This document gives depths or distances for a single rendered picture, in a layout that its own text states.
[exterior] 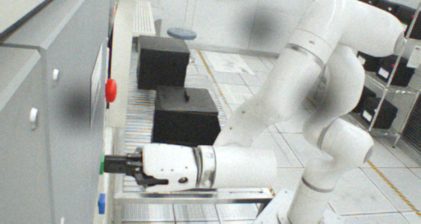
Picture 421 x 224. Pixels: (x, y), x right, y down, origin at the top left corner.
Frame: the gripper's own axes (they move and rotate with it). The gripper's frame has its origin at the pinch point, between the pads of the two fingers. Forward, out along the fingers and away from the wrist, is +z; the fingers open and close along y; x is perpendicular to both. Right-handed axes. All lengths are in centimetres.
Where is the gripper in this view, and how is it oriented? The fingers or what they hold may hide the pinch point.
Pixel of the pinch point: (114, 164)
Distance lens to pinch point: 67.2
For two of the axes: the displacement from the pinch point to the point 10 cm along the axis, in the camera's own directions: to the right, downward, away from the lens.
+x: 1.8, -8.8, -4.3
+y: -2.1, -4.6, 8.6
